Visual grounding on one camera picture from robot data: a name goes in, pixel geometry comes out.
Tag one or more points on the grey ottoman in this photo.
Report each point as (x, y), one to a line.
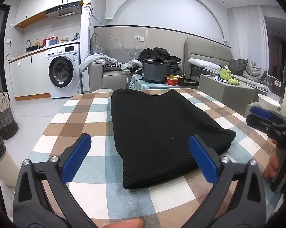
(228, 95)

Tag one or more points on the large green teapot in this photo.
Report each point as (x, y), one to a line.
(225, 74)

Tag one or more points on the black jacket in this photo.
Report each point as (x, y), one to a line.
(157, 52)

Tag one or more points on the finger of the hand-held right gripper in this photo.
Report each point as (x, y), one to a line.
(259, 123)
(259, 111)

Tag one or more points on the grey duvet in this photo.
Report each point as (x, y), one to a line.
(249, 70)

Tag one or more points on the black rice cooker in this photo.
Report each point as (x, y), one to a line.
(154, 72)

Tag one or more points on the small side table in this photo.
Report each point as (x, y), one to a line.
(138, 84)

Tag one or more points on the white round stool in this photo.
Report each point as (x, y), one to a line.
(102, 90)

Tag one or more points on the white grey crumpled cloth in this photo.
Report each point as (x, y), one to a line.
(131, 65)

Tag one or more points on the grey back cushion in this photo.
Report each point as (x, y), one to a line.
(97, 44)

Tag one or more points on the black food tray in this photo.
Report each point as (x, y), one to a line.
(189, 82)

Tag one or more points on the white washing machine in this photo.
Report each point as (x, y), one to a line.
(71, 80)

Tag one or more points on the woven laundry basket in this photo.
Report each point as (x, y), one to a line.
(3, 114)

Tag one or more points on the houndstooth cushion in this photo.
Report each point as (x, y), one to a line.
(114, 64)

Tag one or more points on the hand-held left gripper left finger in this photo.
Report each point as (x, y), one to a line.
(76, 156)

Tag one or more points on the white bowl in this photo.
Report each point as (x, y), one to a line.
(267, 102)

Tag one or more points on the white upper cabinets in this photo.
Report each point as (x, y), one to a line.
(36, 2)

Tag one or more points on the light grey garment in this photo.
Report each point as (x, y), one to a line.
(95, 58)

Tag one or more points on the blue bowl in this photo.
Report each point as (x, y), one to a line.
(53, 42)

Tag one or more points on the white lower cabinets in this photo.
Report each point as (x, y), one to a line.
(26, 76)

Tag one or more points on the black knit sweater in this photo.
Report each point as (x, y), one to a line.
(157, 135)

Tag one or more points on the white sheer curtain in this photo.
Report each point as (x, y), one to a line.
(247, 33)

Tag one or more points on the grey upholstered bed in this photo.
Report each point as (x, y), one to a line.
(204, 49)

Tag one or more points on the white trash bin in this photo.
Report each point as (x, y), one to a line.
(7, 171)

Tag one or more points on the white cabinets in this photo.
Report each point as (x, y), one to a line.
(36, 2)
(26, 76)

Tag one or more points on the person's right hand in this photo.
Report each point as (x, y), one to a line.
(272, 166)

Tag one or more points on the red container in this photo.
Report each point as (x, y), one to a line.
(46, 42)

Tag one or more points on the black cardboard box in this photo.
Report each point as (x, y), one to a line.
(275, 85)

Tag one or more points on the white wall socket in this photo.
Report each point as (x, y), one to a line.
(139, 38)

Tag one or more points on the steel range hood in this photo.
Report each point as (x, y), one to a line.
(64, 11)

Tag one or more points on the grey sofa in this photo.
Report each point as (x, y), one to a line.
(112, 78)

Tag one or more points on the plaid tablecloth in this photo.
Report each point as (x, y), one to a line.
(86, 114)

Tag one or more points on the black faucet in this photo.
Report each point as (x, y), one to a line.
(30, 45)

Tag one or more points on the person's left hand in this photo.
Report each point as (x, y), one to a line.
(126, 224)

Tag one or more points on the white pillow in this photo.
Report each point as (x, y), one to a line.
(204, 63)

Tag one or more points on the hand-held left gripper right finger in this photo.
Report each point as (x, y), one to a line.
(202, 161)

